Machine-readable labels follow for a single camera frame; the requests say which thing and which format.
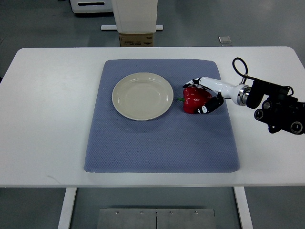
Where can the left white table leg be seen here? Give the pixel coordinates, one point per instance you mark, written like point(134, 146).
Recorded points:
point(67, 208)

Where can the white table leg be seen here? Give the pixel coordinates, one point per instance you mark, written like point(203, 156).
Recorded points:
point(243, 209)
point(67, 208)

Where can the right white table leg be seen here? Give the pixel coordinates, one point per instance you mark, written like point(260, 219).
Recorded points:
point(243, 209)

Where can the white machine with slot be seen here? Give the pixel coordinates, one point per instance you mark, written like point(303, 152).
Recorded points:
point(91, 6)

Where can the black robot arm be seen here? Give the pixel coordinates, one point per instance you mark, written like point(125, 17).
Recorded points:
point(274, 104)

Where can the blue textured mat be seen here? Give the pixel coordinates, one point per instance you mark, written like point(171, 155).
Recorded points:
point(175, 142)

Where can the cardboard box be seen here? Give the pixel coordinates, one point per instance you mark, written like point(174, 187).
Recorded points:
point(136, 40)

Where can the small grey floor plate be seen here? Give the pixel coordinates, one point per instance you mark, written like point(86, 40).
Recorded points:
point(224, 39)

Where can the red bell pepper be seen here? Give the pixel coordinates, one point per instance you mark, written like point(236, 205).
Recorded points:
point(194, 99)

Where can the white pedestal column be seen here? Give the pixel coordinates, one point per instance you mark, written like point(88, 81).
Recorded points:
point(134, 17)

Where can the metal floor plate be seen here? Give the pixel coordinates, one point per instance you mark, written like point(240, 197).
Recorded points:
point(160, 218)

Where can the cream round plate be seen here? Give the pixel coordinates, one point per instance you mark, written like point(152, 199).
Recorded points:
point(142, 96)

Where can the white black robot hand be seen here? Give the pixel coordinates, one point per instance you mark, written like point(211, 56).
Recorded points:
point(219, 91)

